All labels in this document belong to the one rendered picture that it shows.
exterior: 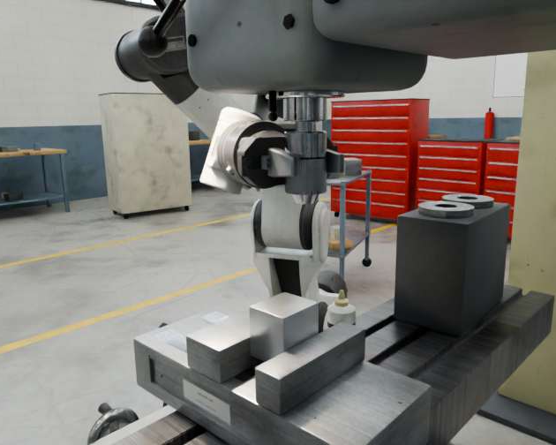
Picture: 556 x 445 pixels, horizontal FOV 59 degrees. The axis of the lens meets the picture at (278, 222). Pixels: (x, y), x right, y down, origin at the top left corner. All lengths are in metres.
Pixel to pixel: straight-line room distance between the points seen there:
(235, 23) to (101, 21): 8.54
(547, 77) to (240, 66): 1.84
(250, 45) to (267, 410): 0.35
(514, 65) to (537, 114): 7.77
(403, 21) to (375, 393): 0.36
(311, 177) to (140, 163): 6.17
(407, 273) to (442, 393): 0.24
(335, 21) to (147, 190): 6.39
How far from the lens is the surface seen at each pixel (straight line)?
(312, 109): 0.52
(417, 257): 0.84
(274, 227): 1.23
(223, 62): 0.49
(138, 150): 6.64
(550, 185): 2.22
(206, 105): 0.95
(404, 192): 5.79
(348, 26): 0.37
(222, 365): 0.55
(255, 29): 0.46
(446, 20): 0.34
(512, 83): 9.96
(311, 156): 0.52
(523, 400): 2.53
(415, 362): 0.76
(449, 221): 0.81
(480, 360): 0.80
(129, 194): 6.64
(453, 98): 10.35
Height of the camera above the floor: 1.29
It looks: 12 degrees down
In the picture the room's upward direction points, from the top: 1 degrees counter-clockwise
